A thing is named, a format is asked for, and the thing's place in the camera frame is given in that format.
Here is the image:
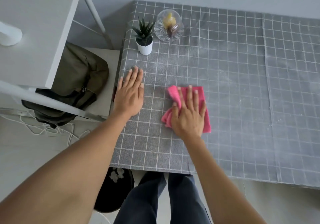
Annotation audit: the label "person's right hand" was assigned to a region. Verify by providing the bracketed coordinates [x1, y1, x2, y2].
[171, 85, 207, 140]

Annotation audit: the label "person's left hand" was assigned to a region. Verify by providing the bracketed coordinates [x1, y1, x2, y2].
[112, 66, 145, 117]

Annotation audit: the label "pink cleaning cloth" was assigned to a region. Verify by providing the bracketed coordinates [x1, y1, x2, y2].
[161, 85, 212, 134]

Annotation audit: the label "person's left forearm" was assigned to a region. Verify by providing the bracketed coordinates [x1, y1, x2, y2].
[0, 110, 137, 224]

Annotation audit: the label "person's right forearm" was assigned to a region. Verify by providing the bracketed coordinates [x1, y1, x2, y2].
[183, 136, 267, 224]

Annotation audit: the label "grey checked tablecloth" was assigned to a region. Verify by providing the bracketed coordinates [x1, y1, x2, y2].
[261, 13, 320, 190]
[109, 0, 280, 184]

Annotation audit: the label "small plant in white pot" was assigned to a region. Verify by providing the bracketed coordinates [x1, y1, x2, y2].
[132, 17, 156, 56]

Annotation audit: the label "olive green backpack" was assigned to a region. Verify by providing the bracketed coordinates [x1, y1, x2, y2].
[21, 42, 109, 129]

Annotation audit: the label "clear glass dome jar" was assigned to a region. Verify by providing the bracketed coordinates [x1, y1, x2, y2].
[154, 9, 185, 42]

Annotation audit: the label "yellow ornament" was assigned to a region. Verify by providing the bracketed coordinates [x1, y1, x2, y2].
[162, 12, 179, 38]

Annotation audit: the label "person's dark blue trousers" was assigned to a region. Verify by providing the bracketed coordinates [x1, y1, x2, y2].
[114, 172, 213, 224]

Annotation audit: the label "white shelf board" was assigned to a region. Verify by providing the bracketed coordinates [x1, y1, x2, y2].
[0, 0, 85, 89]

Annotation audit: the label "black waste bin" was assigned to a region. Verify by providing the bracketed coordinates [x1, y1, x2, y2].
[94, 167, 135, 213]

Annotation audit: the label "white rounded object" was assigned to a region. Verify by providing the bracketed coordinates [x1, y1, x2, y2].
[0, 21, 23, 46]

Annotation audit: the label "white metal shelf frame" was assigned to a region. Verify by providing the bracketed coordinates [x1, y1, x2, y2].
[0, 0, 115, 122]

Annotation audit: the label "white cables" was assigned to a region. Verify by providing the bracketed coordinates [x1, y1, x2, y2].
[0, 110, 91, 147]

